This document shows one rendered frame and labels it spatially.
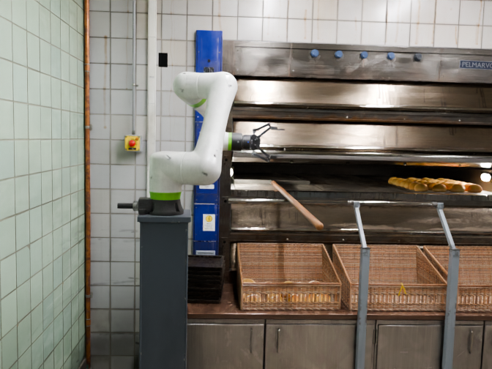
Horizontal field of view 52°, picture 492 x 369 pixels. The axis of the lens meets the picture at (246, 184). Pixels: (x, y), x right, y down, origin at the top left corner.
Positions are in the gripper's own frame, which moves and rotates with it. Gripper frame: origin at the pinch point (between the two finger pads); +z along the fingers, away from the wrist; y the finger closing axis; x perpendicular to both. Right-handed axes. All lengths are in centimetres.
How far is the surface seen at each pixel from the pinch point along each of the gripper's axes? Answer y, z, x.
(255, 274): 83, -8, -46
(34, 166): 13, -115, 31
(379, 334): 102, 57, -1
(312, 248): 67, 28, -51
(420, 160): 9, 90, -40
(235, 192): 33, -22, -55
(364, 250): 55, 44, 5
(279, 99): -26, 4, -53
